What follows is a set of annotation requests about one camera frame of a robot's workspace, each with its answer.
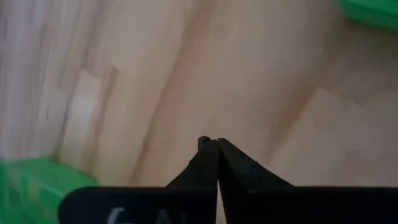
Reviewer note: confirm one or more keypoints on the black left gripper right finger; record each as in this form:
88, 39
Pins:
295, 205

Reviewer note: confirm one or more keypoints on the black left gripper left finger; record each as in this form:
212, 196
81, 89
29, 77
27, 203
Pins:
149, 205

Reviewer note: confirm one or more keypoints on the green plastic basket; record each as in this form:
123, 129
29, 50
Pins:
373, 12
34, 189

